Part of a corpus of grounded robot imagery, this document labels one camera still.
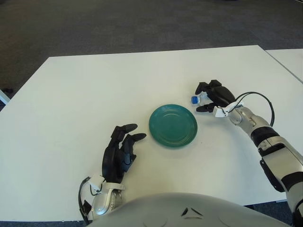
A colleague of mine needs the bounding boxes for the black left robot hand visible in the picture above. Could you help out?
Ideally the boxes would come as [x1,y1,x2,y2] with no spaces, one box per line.
[101,123,147,184]

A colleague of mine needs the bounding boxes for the clear bottle with blue cap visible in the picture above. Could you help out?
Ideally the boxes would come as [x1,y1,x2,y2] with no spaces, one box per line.
[190,92,209,106]

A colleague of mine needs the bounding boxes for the white furniture corner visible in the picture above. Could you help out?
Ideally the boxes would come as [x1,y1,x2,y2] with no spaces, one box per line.
[0,89,10,105]

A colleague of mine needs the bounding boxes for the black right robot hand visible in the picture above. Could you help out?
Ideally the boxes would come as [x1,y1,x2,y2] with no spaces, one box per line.
[194,79,237,113]

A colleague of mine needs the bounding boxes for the grey robot torso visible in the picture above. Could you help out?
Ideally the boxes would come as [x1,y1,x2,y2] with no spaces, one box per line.
[86,192,295,227]

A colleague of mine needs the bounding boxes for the green round plate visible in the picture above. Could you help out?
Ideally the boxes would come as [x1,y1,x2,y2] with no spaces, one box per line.
[148,103,198,149]

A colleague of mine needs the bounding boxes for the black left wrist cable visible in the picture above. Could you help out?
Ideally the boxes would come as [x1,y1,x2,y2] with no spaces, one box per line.
[78,177,93,224]

